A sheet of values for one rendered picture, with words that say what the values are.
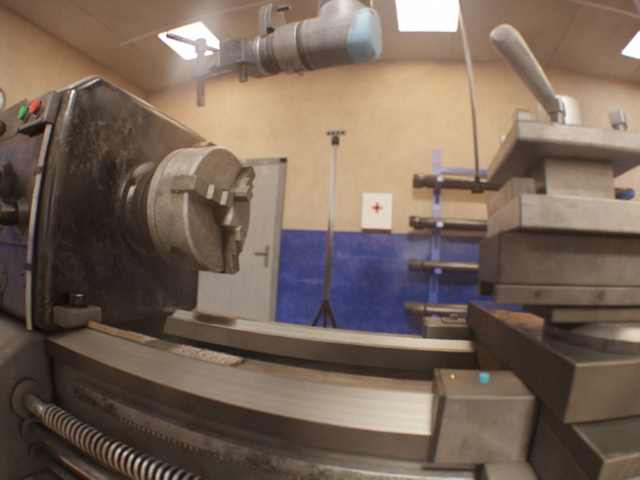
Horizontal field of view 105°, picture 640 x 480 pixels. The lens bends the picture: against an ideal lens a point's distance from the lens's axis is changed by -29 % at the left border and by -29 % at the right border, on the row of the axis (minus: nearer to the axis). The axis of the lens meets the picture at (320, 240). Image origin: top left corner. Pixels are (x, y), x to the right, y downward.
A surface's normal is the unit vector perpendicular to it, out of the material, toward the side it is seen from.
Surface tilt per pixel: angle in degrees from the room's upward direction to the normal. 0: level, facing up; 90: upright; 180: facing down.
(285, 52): 134
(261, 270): 90
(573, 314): 90
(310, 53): 147
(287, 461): 90
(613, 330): 50
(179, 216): 105
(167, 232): 119
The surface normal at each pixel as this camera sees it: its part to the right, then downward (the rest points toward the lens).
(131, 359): -0.10, -0.85
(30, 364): 0.96, 0.04
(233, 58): -0.36, 0.25
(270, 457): -0.26, -0.08
